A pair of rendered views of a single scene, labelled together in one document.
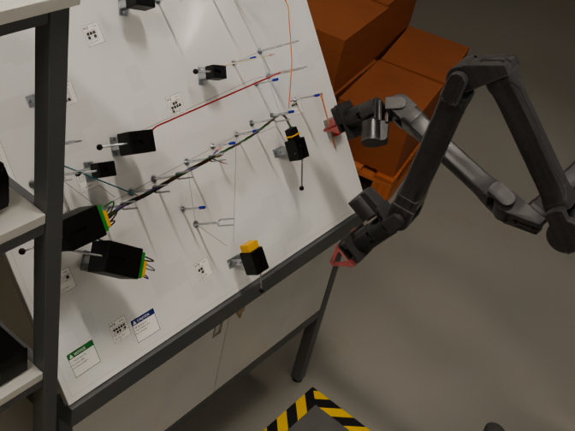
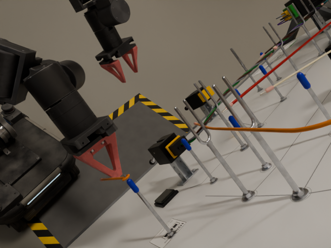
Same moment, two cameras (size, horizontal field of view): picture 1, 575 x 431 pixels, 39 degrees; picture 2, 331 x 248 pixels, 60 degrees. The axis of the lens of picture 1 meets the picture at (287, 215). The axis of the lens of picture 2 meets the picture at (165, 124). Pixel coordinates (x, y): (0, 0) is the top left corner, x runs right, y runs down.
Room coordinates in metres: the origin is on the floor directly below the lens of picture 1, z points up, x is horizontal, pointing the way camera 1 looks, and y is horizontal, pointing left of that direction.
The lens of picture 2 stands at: (2.23, 0.08, 1.59)
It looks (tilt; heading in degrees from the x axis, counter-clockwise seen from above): 50 degrees down; 191
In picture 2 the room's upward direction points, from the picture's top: straight up
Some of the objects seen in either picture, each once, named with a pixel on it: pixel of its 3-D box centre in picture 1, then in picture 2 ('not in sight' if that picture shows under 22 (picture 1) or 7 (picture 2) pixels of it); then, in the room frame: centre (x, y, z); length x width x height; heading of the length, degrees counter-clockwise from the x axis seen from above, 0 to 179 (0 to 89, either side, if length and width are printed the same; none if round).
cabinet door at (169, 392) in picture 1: (151, 398); not in sight; (1.40, 0.24, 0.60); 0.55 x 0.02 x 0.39; 149
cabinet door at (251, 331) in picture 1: (281, 304); not in sight; (1.88, -0.05, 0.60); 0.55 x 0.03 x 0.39; 149
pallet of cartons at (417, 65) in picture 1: (374, 69); not in sight; (4.11, -0.27, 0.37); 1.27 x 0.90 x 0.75; 157
